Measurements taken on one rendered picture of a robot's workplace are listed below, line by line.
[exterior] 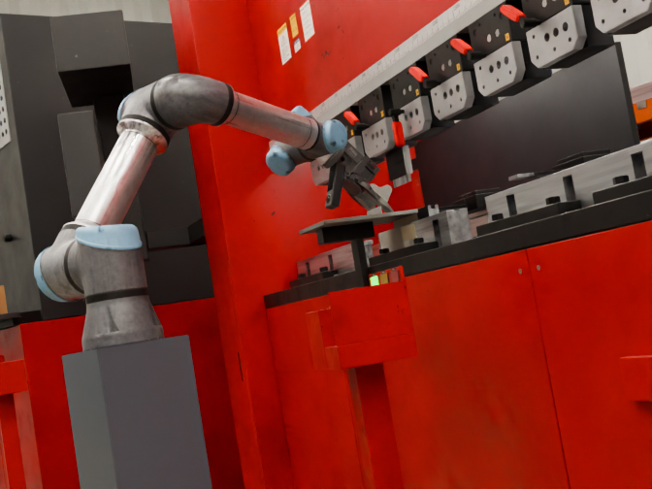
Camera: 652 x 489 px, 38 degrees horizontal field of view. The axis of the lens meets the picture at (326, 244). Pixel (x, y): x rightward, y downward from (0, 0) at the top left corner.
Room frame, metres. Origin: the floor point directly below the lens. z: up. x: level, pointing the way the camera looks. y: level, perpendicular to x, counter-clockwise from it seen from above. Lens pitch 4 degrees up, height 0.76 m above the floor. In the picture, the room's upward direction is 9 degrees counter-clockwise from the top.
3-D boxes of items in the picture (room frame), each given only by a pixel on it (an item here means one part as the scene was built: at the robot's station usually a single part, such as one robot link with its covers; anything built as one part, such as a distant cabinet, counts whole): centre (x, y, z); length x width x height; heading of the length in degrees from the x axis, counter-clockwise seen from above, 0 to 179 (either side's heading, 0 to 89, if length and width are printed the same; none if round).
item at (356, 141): (2.70, -0.14, 1.26); 0.15 x 0.09 x 0.17; 23
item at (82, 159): (3.40, 0.81, 1.42); 0.45 x 0.12 x 0.36; 10
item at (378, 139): (2.52, -0.22, 1.26); 0.15 x 0.09 x 0.17; 23
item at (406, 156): (2.50, -0.23, 1.13); 0.10 x 0.02 x 0.10; 23
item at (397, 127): (2.33, -0.23, 1.20); 0.04 x 0.02 x 0.10; 113
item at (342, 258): (3.00, -0.01, 0.92); 0.50 x 0.06 x 0.10; 23
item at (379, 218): (2.44, -0.09, 1.00); 0.26 x 0.18 x 0.01; 113
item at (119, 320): (1.77, 0.40, 0.82); 0.15 x 0.15 x 0.10
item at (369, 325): (1.93, -0.04, 0.75); 0.20 x 0.16 x 0.18; 17
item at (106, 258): (1.77, 0.41, 0.94); 0.13 x 0.12 x 0.14; 46
